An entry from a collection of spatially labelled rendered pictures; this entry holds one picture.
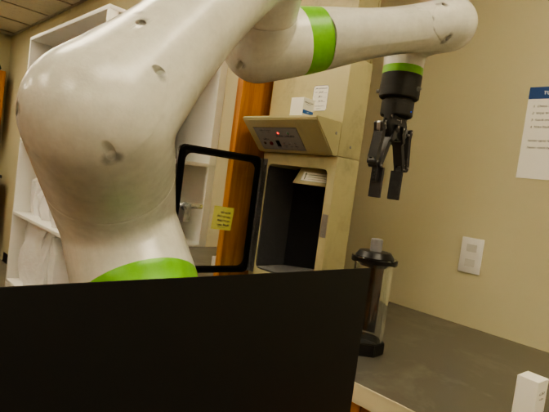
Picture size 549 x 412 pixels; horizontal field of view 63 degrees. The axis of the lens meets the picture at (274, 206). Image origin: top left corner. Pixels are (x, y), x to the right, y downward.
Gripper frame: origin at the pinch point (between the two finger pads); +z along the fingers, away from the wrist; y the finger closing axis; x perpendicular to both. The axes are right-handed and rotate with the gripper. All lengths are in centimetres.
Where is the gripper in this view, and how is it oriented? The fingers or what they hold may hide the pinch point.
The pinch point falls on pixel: (385, 186)
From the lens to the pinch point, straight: 110.2
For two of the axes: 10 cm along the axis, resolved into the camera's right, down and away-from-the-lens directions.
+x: 6.9, 1.3, -7.1
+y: -7.1, -0.6, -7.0
